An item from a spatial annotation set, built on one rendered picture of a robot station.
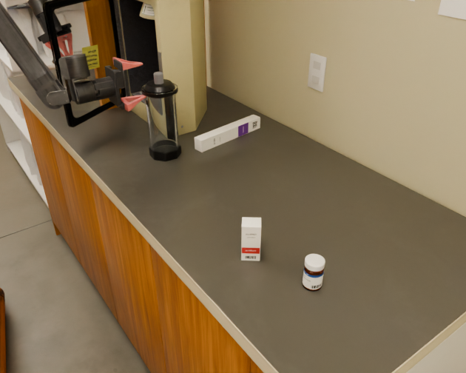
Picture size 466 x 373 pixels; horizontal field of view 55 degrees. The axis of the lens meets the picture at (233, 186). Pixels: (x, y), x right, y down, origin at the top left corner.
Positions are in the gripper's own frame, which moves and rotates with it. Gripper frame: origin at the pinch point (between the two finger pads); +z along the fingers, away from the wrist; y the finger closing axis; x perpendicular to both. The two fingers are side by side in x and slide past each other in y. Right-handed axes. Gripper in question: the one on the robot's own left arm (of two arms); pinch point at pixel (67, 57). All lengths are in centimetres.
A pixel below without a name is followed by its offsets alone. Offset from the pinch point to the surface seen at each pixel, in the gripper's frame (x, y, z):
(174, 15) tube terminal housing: -11.4, -38.3, 2.7
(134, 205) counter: 33, -30, 43
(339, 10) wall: -29, -81, 21
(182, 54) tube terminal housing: -12.8, -33.7, 14.1
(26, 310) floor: 20, 87, 91
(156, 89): 7.7, -34.6, 19.2
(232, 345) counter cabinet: 54, -60, 71
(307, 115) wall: -33, -58, 50
